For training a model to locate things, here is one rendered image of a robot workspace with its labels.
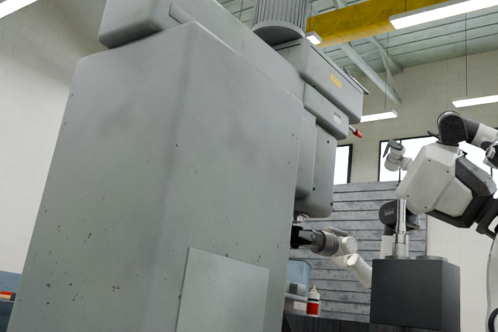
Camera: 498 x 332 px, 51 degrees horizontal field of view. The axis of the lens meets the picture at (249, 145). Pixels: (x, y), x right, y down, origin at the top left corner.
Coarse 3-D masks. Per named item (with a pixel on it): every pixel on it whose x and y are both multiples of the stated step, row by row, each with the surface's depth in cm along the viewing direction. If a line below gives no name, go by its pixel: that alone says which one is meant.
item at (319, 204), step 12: (324, 132) 190; (324, 144) 189; (336, 144) 197; (324, 156) 188; (324, 168) 187; (324, 180) 186; (312, 192) 179; (324, 192) 185; (300, 204) 178; (312, 204) 178; (324, 204) 184; (312, 216) 189; (324, 216) 187
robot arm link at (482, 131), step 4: (480, 124) 195; (484, 124) 196; (480, 128) 194; (484, 128) 194; (488, 128) 194; (492, 128) 194; (480, 132) 193; (484, 132) 193; (488, 132) 193; (492, 132) 193; (496, 132) 193; (476, 136) 194; (480, 136) 193; (484, 136) 193; (488, 136) 193; (492, 136) 192; (476, 140) 194; (492, 140) 192; (472, 144) 196; (476, 144) 195; (480, 148) 197
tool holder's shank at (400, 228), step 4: (400, 200) 162; (404, 200) 162; (400, 204) 162; (404, 204) 162; (400, 208) 161; (404, 208) 161; (400, 212) 161; (404, 212) 161; (400, 216) 160; (404, 216) 160; (400, 220) 160; (404, 220) 160; (400, 224) 160; (404, 224) 160; (396, 228) 160; (400, 228) 159; (404, 228) 159; (400, 232) 159; (404, 232) 159
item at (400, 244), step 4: (396, 236) 158; (396, 240) 157; (400, 240) 157; (404, 240) 157; (396, 244) 157; (400, 244) 157; (404, 244) 156; (392, 248) 159; (396, 248) 157; (400, 248) 156; (404, 248) 156; (392, 252) 158; (396, 252) 156; (400, 252) 156; (404, 252) 156
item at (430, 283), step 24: (384, 264) 154; (408, 264) 148; (432, 264) 144; (384, 288) 151; (408, 288) 146; (432, 288) 141; (456, 288) 146; (384, 312) 149; (408, 312) 144; (432, 312) 139; (456, 312) 144
